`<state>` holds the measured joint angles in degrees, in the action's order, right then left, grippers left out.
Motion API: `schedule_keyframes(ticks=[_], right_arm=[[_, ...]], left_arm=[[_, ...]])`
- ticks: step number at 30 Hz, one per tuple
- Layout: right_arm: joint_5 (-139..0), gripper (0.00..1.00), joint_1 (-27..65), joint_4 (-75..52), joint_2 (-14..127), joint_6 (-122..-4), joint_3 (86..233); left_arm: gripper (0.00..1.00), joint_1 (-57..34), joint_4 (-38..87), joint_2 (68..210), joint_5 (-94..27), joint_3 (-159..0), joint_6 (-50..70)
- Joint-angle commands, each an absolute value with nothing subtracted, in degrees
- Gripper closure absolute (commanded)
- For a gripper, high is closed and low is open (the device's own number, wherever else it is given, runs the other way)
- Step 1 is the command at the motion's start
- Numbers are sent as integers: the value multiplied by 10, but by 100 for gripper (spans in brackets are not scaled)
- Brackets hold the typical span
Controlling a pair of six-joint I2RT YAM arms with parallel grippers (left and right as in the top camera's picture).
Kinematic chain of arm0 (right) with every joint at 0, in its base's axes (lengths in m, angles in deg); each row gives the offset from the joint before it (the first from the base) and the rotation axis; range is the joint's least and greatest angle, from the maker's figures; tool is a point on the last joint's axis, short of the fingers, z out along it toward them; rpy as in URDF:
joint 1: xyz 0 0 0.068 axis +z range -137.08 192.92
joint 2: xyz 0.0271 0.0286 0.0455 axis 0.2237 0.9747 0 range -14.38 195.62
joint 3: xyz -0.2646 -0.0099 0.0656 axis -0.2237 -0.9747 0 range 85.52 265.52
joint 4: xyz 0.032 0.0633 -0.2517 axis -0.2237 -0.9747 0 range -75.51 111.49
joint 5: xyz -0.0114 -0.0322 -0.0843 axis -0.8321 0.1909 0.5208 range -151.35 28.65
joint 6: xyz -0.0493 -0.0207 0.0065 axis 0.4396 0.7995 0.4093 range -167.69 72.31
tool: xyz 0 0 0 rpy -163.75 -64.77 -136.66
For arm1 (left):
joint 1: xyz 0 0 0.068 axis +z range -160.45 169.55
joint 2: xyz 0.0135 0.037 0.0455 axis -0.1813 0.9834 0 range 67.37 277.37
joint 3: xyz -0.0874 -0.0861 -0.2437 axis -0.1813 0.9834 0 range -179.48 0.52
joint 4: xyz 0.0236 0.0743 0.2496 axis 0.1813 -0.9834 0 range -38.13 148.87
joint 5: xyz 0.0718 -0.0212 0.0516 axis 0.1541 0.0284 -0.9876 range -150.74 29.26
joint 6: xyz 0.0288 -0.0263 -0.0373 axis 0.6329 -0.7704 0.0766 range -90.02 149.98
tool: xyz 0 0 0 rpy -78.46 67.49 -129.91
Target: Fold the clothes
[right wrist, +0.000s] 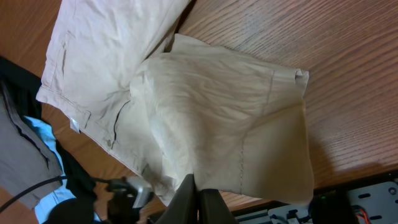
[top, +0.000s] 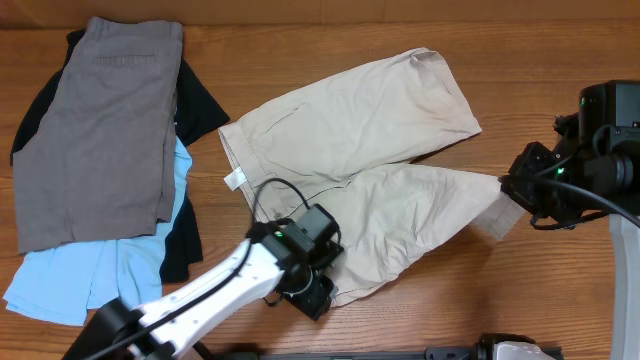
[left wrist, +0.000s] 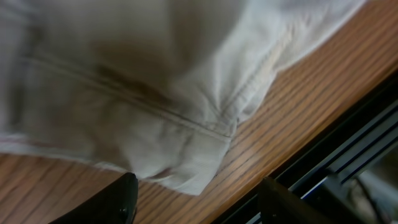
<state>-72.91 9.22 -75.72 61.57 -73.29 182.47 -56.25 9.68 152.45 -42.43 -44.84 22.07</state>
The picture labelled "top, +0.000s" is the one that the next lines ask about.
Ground grey shorts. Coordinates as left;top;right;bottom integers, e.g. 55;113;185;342
13;17;183;253

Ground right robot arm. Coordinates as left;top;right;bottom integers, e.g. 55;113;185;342
499;80;639;359

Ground light blue shorts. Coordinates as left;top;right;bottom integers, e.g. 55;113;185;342
4;141;202;326

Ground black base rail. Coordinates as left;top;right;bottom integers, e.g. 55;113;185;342
194;333;564;360

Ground black garment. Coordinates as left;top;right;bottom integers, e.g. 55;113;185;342
10;28;231;284

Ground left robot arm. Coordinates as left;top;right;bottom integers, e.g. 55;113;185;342
64;205;343;359

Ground beige khaki shorts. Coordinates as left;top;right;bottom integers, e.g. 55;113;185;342
219;48;523;306

